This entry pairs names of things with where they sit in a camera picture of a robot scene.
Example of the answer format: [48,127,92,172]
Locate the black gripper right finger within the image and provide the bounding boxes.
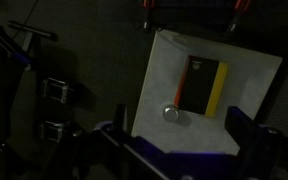
[224,106,266,158]

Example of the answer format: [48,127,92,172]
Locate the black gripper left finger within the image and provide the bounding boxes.
[113,102,129,135]

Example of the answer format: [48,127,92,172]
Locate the black book with yellow spine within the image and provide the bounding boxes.
[173,54,229,119]

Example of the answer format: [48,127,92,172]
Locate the round silver metal puck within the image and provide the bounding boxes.
[162,103,180,122]

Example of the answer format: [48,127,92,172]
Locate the black tripod stand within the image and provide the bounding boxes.
[6,19,60,73]

